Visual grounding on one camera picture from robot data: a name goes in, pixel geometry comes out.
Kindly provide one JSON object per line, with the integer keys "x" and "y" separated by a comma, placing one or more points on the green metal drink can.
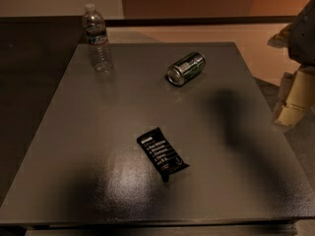
{"x": 186, "y": 69}

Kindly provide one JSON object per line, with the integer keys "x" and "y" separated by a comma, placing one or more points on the black snack bar wrapper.
{"x": 161, "y": 153}

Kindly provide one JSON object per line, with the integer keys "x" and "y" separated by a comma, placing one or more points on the clear plastic water bottle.
{"x": 96, "y": 35}

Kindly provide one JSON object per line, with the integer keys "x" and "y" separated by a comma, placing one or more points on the tan taped gripper finger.
{"x": 296, "y": 96}
{"x": 280, "y": 39}

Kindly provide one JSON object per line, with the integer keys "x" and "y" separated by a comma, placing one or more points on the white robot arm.
{"x": 301, "y": 43}

